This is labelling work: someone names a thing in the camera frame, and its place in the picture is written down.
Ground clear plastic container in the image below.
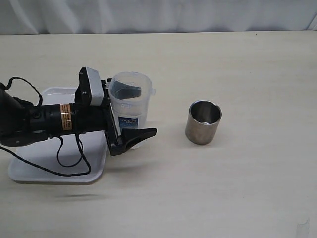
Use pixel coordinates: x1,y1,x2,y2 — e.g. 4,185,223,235
108,71,157,150

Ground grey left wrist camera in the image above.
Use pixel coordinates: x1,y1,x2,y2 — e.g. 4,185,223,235
74,67,104,107

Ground stainless steel cup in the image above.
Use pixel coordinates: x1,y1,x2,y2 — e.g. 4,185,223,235
185,100,222,145

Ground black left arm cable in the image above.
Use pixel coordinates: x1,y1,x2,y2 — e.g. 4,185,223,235
0,77,92,176

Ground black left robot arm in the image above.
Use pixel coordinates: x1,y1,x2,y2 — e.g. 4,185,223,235
0,79,157,156

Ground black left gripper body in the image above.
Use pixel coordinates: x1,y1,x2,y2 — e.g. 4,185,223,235
101,78,127,156

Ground white curtain backdrop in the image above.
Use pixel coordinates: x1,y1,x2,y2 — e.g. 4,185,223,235
0,0,317,35

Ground white plastic tray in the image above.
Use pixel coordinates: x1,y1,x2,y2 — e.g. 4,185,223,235
8,86,109,186

